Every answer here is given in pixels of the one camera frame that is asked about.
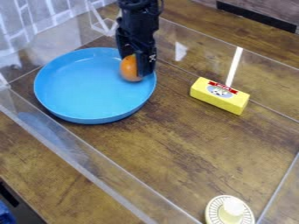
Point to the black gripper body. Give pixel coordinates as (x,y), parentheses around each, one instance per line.
(139,20)

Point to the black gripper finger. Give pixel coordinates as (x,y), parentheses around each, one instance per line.
(124,43)
(146,59)

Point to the orange ball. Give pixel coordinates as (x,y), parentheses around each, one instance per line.
(128,69)

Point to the blue round tray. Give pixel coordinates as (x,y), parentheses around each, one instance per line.
(80,88)

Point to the yellow butter box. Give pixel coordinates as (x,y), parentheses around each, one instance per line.
(217,94)

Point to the cream round knob lid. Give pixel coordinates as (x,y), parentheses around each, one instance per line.
(229,210)

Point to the clear acrylic enclosure wall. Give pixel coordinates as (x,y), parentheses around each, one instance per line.
(152,168)

